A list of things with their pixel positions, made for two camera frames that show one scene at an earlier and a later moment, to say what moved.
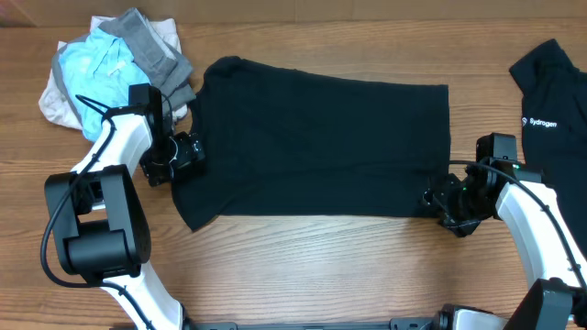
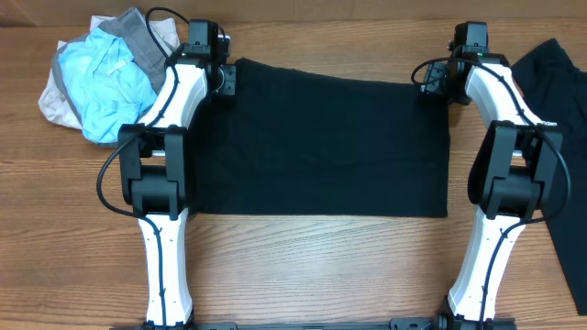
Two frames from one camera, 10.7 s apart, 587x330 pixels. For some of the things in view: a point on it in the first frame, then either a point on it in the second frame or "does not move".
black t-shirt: x=282 y=142 does not move
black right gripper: x=437 y=193 -> x=429 y=85
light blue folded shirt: x=101 y=69 does not move
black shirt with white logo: x=554 y=128 does not move
